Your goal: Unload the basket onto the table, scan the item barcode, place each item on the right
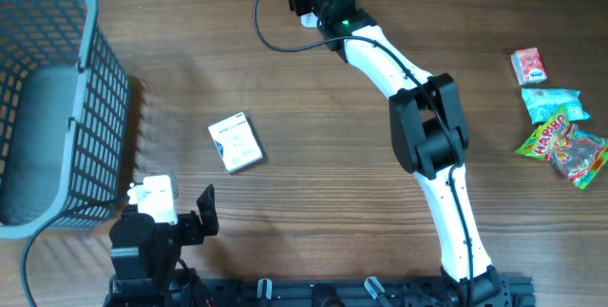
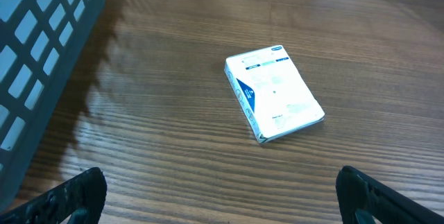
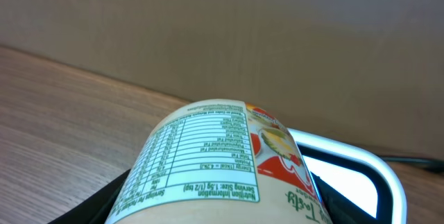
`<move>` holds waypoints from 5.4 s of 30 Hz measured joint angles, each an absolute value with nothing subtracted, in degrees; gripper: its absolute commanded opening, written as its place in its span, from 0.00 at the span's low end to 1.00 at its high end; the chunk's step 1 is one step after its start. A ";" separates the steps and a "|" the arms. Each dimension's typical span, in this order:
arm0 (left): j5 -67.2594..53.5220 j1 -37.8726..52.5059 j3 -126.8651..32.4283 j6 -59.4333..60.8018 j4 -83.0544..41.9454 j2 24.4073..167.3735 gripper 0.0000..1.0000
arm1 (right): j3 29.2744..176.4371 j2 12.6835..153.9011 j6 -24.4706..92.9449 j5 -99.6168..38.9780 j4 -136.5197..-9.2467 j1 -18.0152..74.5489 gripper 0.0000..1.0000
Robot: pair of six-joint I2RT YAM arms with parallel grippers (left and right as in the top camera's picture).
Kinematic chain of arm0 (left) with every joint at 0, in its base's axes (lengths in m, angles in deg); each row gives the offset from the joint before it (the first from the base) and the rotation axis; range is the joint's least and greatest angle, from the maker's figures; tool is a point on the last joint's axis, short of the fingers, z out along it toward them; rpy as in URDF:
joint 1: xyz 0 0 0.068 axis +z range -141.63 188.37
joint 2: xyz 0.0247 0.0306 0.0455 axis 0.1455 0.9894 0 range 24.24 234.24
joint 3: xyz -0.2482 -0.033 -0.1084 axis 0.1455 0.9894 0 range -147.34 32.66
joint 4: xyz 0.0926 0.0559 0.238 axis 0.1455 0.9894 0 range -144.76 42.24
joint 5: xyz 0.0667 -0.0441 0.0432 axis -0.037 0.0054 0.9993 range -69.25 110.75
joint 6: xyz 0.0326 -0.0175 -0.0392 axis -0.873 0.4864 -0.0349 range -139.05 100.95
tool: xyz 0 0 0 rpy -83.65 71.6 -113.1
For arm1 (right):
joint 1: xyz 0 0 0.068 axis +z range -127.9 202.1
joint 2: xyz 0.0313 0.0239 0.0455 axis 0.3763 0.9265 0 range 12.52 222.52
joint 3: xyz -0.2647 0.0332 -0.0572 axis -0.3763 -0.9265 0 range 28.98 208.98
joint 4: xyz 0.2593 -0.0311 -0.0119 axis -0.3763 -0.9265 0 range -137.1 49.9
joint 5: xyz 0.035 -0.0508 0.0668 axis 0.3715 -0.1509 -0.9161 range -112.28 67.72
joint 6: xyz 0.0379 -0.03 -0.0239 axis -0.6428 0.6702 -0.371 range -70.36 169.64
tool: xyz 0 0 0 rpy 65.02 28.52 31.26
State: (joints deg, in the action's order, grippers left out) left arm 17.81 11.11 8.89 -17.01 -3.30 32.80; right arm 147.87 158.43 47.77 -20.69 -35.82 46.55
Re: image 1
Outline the Haribo gummy candy bag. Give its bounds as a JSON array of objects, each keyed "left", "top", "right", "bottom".
[{"left": 516, "top": 105, "right": 607, "bottom": 190}]

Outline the white blue cardboard box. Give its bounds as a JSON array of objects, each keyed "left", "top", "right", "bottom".
[{"left": 208, "top": 112, "right": 263, "bottom": 173}]

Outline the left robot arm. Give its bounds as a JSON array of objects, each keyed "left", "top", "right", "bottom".
[{"left": 104, "top": 184, "right": 219, "bottom": 307}]

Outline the grey plastic shopping basket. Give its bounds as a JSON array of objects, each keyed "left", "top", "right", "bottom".
[{"left": 1, "top": 0, "right": 130, "bottom": 240}]

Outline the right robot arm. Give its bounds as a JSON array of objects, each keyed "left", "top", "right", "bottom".
[{"left": 288, "top": 0, "right": 501, "bottom": 306}]

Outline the light blue tissue pack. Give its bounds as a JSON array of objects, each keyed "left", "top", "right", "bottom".
[{"left": 522, "top": 88, "right": 590, "bottom": 124}]

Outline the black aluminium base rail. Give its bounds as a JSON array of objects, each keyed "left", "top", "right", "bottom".
[{"left": 199, "top": 276, "right": 536, "bottom": 307}]

